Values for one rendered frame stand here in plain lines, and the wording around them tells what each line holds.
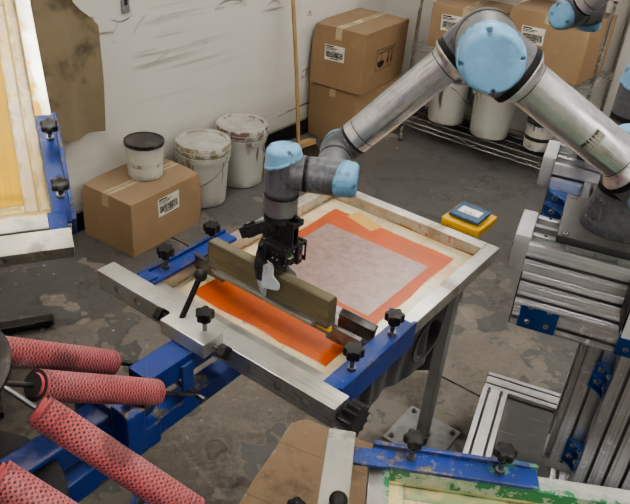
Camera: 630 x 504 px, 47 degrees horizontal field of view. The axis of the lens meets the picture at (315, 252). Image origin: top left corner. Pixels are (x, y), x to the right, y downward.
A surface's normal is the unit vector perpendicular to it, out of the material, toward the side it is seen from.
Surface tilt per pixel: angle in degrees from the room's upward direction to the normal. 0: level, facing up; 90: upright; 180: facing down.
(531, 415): 0
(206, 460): 0
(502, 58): 86
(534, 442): 0
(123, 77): 90
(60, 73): 89
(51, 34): 90
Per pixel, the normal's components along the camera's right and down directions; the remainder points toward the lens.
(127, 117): 0.79, 0.37
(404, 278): 0.07, -0.84
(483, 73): -0.24, 0.44
